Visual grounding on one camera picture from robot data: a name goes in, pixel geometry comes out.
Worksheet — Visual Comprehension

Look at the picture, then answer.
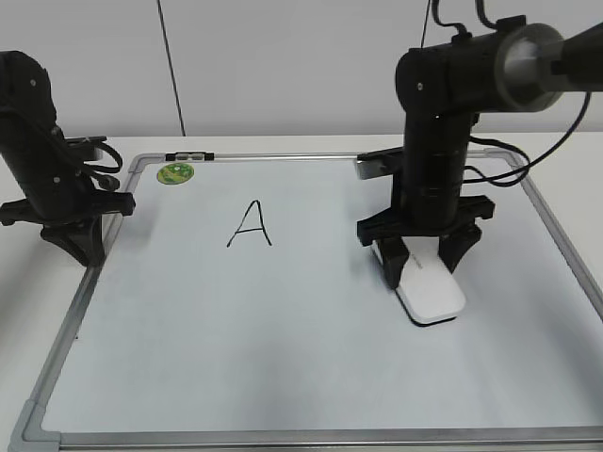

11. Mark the white board with aluminium frame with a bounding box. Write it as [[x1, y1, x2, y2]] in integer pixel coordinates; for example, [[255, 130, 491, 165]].
[[10, 153, 602, 451]]

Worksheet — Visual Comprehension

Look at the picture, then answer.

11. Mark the white board eraser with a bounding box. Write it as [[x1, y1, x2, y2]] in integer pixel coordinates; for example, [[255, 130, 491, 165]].
[[380, 237, 466, 327]]

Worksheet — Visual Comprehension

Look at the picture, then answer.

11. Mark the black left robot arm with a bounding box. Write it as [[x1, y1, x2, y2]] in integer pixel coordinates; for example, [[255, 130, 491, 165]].
[[1, 51, 136, 266]]

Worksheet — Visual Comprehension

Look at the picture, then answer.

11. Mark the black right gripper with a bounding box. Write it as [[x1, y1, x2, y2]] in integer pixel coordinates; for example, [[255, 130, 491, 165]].
[[356, 195, 495, 289]]

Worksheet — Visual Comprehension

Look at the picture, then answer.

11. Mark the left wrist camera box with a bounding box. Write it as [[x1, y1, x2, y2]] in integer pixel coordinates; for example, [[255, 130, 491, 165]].
[[65, 136, 107, 162]]

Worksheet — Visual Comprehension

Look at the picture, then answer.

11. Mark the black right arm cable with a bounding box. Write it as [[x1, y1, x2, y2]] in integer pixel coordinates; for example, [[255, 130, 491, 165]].
[[426, 0, 593, 187]]

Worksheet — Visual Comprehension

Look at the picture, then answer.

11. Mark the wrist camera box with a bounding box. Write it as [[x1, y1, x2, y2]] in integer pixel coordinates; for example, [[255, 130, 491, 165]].
[[355, 147, 404, 180], [65, 136, 107, 162]]

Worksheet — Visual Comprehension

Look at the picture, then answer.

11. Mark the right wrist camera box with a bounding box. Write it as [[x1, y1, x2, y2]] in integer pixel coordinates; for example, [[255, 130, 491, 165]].
[[355, 147, 404, 180]]

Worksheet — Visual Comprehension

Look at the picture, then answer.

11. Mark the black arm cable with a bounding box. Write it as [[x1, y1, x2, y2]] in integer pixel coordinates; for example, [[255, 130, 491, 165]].
[[426, 0, 593, 187], [70, 140, 124, 192]]

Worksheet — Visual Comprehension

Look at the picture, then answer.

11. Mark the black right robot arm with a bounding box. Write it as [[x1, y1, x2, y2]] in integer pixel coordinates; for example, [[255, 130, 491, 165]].
[[357, 16, 602, 288]]

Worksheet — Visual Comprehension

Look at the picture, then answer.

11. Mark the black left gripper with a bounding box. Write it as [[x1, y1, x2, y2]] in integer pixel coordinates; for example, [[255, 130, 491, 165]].
[[1, 191, 136, 266]]

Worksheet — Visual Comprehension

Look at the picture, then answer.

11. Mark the round green magnet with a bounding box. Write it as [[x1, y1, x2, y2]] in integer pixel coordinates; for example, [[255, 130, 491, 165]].
[[156, 163, 194, 186]]

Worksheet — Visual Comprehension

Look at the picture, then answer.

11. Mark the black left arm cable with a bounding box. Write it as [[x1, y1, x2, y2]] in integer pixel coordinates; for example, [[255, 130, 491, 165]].
[[70, 140, 124, 192]]

